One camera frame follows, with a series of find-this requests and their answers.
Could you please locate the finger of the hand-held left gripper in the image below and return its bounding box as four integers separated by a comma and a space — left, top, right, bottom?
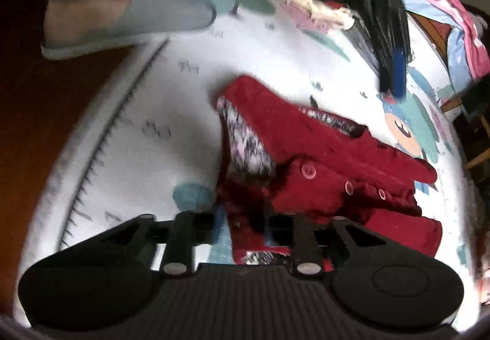
346, 0, 412, 99

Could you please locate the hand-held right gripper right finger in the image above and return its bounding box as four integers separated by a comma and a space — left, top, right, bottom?
268, 212, 387, 276

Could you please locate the wooden furniture frame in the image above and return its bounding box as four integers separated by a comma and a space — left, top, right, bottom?
440, 72, 490, 172

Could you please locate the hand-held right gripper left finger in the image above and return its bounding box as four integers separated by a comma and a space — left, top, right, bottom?
89, 211, 226, 278

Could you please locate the pink and blue printed cloth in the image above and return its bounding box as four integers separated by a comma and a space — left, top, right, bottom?
402, 0, 490, 96

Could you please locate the grey slipper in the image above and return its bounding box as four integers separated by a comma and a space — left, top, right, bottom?
40, 0, 218, 60

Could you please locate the printed play mat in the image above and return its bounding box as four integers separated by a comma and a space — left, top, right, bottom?
15, 0, 487, 329

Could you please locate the red jacket with floral lining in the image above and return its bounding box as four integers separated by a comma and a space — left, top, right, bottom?
213, 74, 443, 268

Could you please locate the pink garment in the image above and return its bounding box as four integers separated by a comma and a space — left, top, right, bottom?
276, 0, 332, 33

